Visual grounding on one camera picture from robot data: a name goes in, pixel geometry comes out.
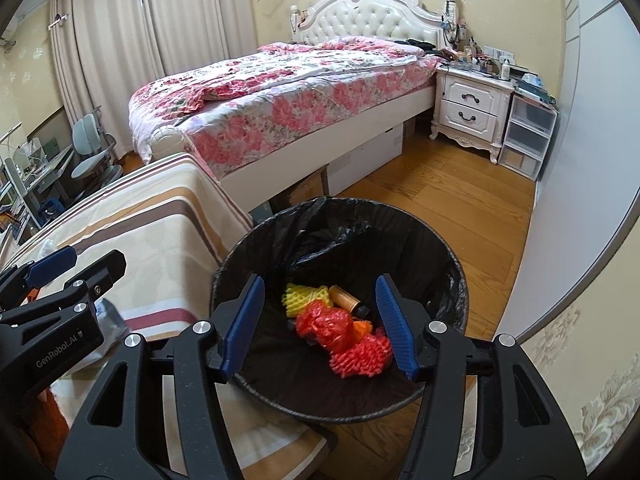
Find grey white milk powder pouch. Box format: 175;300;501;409
67;298;130;375

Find red foam net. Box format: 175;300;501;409
329;328;394;378

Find red plastic bag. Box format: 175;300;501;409
295;300;357;353

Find yellow foam net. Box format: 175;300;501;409
282;283;333;318

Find white tissue ball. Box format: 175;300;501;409
37;238;58;260

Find orange snack bag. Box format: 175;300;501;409
352;320;373;340

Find black lined trash bin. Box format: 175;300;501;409
212;197;469;424

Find study desk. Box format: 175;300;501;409
1;122;74;228

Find grey blue desk chair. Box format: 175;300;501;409
72;106;124;200

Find white wardrobe door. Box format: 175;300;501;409
497;0;639;340

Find floral bedding bed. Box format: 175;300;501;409
129;36;442;211

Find beige curtains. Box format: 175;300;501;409
50;0;257;156

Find white storage box under bed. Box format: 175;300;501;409
326;124;404;195

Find translucent plastic drawer unit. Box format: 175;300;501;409
498;91;559;181

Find white two-drawer nightstand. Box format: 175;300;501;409
430;64;514;165

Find white tufted headboard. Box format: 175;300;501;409
290;0;446;48

